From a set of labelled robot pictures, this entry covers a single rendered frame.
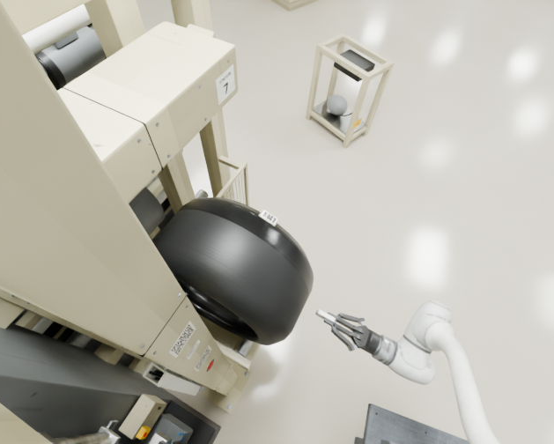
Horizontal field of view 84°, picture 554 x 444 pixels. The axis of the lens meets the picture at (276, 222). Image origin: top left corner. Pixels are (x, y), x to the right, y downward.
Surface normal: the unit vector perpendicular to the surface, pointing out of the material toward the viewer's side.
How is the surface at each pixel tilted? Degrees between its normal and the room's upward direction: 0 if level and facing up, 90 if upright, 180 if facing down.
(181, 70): 0
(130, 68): 0
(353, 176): 0
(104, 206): 90
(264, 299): 43
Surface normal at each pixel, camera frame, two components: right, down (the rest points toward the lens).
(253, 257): 0.36, -0.34
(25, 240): 0.88, 0.42
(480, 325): 0.04, -0.53
